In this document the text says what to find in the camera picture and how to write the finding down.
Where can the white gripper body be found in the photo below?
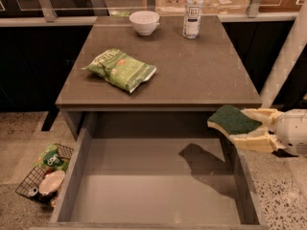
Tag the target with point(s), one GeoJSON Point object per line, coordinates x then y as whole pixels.
{"type": "Point", "coordinates": [292, 130]}

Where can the black wire basket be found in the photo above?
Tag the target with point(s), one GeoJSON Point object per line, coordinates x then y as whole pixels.
{"type": "Point", "coordinates": [36, 175]}

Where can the grey cabinet table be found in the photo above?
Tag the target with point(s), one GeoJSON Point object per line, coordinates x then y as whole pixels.
{"type": "Point", "coordinates": [191, 74]}

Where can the green chip bag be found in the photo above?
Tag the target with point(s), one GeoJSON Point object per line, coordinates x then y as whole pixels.
{"type": "Point", "coordinates": [120, 69]}

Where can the soda can in basket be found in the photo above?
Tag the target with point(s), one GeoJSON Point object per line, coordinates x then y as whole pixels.
{"type": "Point", "coordinates": [33, 192]}

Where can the glass railing with metal posts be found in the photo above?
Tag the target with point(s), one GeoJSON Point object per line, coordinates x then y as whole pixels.
{"type": "Point", "coordinates": [18, 13]}

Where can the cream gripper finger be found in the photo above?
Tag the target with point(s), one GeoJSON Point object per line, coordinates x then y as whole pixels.
{"type": "Point", "coordinates": [258, 140]}
{"type": "Point", "coordinates": [267, 116]}

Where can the clear plastic water bottle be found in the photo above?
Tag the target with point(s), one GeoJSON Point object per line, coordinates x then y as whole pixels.
{"type": "Point", "coordinates": [192, 18]}

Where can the green and yellow sponge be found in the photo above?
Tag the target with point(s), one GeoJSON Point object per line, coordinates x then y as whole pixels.
{"type": "Point", "coordinates": [232, 121]}

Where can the open grey top drawer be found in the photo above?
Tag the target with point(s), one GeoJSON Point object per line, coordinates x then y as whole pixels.
{"type": "Point", "coordinates": [155, 171]}

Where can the white bowl in basket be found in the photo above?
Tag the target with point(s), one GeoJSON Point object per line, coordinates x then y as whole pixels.
{"type": "Point", "coordinates": [51, 182]}

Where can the green snack bag in basket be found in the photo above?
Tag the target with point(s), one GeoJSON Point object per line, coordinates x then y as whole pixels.
{"type": "Point", "coordinates": [50, 159]}

